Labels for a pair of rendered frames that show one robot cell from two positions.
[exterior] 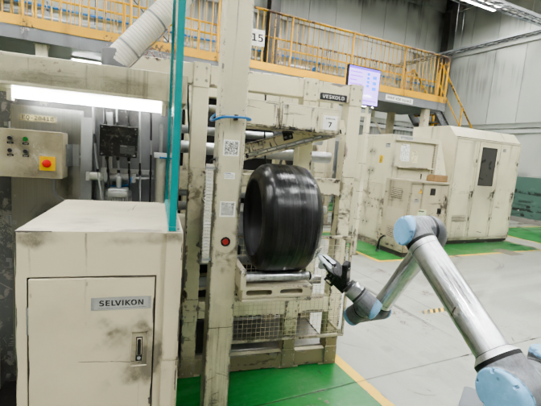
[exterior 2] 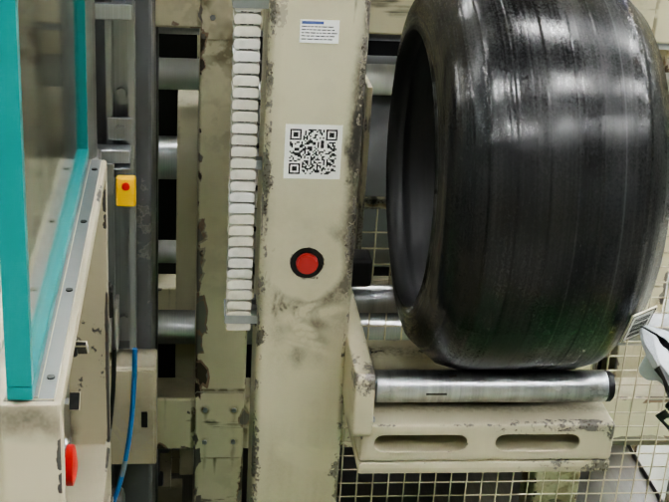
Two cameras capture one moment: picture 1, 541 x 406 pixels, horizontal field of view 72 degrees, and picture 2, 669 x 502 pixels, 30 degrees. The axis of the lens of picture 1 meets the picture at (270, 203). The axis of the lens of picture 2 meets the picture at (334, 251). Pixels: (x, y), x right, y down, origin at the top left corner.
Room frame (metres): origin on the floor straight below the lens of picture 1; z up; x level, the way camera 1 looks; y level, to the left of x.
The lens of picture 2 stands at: (0.24, -0.10, 1.75)
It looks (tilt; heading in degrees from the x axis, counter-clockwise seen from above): 23 degrees down; 10
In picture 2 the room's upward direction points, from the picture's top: 4 degrees clockwise
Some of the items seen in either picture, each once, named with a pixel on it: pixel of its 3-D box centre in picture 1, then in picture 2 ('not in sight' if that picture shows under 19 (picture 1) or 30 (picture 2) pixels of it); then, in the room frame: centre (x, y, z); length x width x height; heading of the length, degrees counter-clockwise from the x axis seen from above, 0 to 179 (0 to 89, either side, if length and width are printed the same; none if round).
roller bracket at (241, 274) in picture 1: (235, 267); (348, 339); (1.87, 0.15, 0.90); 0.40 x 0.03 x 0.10; 17
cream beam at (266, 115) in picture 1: (285, 118); not in sight; (2.24, -0.05, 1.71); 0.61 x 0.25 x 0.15; 107
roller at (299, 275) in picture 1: (277, 275); (490, 385); (1.79, -0.06, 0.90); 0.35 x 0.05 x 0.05; 107
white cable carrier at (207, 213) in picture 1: (208, 213); (246, 162); (1.77, 0.29, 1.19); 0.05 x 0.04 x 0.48; 17
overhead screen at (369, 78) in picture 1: (362, 86); not in sight; (5.77, -1.24, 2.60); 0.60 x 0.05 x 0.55; 116
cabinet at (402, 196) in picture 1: (414, 217); not in sight; (6.32, -2.46, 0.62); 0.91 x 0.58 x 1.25; 116
